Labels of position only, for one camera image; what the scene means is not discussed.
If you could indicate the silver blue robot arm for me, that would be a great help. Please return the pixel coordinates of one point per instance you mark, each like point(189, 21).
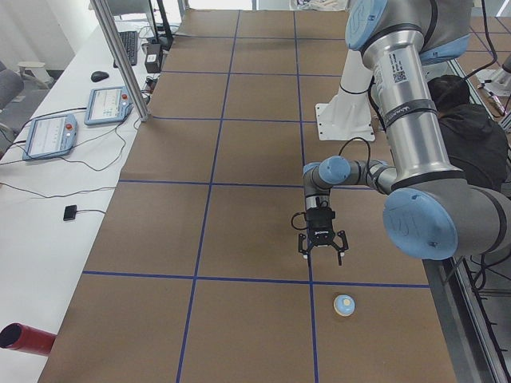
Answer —
point(430, 212)

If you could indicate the red cylinder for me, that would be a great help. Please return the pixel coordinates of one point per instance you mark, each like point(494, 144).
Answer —
point(26, 339)

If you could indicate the black monitor stand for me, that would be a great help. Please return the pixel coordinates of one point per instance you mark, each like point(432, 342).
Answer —
point(165, 38)

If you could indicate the small black square puck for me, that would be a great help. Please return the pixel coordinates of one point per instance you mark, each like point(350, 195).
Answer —
point(70, 212)

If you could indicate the brown paper table mat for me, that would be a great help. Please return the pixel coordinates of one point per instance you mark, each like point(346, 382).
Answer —
point(195, 275)

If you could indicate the person in black jacket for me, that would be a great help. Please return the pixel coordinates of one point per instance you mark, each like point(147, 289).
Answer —
point(474, 142)

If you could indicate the white camera mast pedestal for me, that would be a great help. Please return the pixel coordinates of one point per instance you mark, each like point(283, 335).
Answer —
point(347, 115)

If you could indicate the black keyboard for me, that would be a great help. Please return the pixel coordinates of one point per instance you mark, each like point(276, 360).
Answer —
point(129, 40)

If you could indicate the blue teach pendant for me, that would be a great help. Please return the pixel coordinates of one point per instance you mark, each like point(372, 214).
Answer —
point(108, 105)
point(50, 136)

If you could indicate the far blue teach pendant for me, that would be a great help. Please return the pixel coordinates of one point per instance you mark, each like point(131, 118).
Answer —
point(108, 105)

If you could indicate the blue white call bell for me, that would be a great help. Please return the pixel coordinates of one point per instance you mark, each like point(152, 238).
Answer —
point(344, 305)

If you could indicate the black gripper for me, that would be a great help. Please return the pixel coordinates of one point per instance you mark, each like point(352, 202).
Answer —
point(320, 238)

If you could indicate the black power adapter box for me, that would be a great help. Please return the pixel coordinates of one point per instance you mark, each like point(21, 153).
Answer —
point(153, 58)

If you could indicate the near blue teach pendant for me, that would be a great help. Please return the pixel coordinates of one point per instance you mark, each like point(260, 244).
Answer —
point(50, 136)

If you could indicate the black computer mouse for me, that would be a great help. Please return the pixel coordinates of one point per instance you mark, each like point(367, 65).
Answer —
point(97, 76)

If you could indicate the aluminium frame post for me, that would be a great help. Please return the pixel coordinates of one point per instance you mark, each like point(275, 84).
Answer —
point(117, 49)

